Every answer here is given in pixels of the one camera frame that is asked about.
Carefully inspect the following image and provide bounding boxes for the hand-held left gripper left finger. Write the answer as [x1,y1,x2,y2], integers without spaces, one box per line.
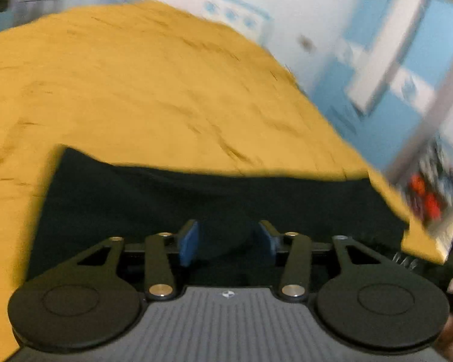
[67,219,201,303]

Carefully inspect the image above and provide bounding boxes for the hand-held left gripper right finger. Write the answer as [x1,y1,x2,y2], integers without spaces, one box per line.
[258,219,396,303]

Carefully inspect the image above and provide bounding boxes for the black pants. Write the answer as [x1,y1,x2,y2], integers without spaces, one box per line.
[26,146,410,291]

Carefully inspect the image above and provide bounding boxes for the yellow quilted blanket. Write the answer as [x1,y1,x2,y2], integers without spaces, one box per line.
[0,0,451,362]

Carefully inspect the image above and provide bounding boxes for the blue and white wardrobe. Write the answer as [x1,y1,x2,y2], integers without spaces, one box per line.
[313,0,453,183]

